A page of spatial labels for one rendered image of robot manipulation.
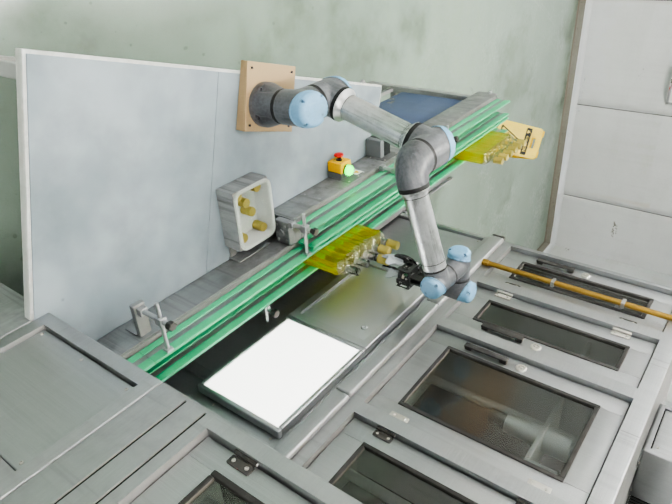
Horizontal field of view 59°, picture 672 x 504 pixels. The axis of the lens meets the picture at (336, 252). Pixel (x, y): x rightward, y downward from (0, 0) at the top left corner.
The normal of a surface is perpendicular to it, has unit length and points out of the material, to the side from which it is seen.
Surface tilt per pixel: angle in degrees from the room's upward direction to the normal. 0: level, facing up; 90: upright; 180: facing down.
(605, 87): 90
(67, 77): 0
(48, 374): 90
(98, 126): 0
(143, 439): 90
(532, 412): 90
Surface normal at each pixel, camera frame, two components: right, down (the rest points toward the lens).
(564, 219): -0.60, 0.44
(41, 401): -0.06, -0.86
